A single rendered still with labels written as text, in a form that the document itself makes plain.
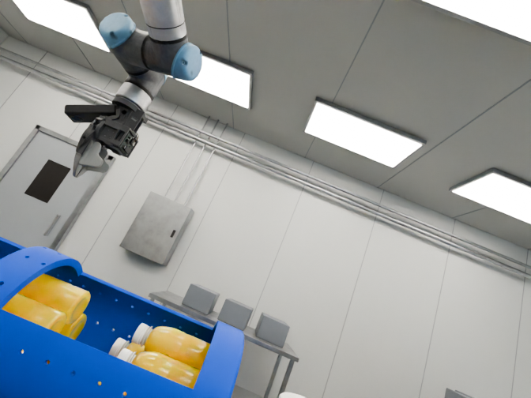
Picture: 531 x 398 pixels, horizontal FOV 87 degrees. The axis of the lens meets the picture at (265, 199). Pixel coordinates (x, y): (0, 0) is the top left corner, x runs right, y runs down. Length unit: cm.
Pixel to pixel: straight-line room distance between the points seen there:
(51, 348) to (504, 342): 518
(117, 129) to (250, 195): 345
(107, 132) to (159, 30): 27
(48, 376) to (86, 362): 5
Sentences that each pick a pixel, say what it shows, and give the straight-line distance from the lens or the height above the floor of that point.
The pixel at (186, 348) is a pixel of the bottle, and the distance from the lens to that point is 67.
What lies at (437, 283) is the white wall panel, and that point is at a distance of 478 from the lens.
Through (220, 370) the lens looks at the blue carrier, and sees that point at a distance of 58.
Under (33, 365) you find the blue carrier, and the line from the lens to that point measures 61.
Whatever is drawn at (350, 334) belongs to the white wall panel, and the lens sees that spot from 422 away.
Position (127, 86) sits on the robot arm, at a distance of 81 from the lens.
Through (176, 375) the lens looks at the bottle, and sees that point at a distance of 62.
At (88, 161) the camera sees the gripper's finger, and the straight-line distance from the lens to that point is 76.
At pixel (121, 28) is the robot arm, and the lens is 74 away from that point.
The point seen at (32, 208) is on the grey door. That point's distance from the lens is 488.
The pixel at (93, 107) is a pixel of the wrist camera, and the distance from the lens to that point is 82.
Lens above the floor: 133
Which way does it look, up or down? 17 degrees up
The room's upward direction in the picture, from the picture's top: 23 degrees clockwise
